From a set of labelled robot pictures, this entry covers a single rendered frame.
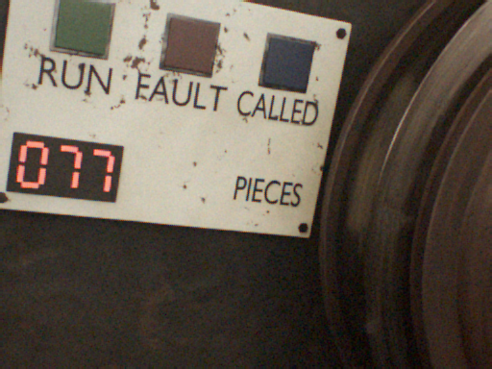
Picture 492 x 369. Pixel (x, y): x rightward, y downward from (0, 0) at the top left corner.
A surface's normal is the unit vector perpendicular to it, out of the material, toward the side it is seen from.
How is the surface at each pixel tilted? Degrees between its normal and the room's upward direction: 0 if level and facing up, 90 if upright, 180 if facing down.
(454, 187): 90
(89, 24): 90
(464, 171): 90
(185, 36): 90
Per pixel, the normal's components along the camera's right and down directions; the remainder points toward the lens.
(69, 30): 0.33, 0.22
